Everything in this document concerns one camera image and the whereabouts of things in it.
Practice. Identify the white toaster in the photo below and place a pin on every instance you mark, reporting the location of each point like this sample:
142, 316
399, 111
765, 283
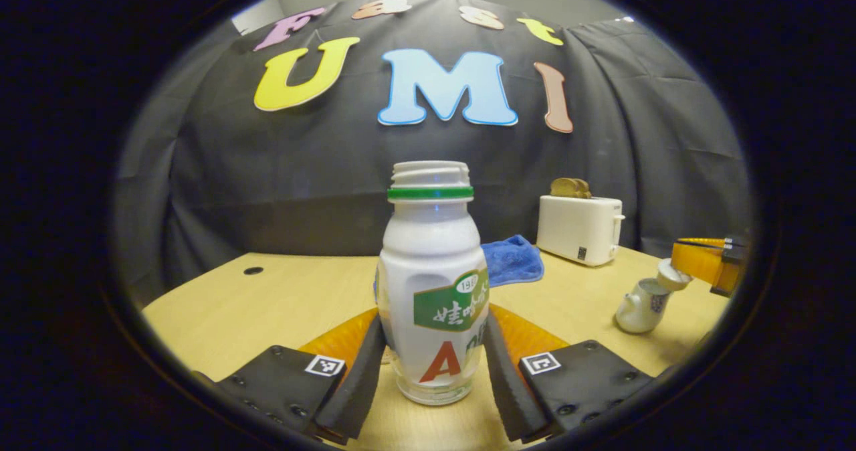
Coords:
575, 227

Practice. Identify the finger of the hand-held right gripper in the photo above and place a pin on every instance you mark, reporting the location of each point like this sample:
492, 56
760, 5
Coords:
699, 260

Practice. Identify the white green-label water bottle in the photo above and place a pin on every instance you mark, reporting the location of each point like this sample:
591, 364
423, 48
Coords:
428, 263

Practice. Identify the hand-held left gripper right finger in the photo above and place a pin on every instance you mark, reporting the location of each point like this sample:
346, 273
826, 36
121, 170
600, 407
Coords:
508, 384

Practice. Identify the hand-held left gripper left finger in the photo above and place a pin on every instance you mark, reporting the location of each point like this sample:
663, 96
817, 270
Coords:
358, 384

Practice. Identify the black backdrop cloth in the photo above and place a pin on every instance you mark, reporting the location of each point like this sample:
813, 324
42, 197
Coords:
267, 170

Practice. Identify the brown toast slice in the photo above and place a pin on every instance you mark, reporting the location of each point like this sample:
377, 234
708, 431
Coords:
585, 189
564, 187

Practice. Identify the blue towel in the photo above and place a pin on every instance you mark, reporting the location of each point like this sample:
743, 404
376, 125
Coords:
511, 260

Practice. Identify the white blue-patterned teacup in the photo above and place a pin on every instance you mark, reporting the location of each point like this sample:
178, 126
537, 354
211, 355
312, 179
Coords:
638, 307

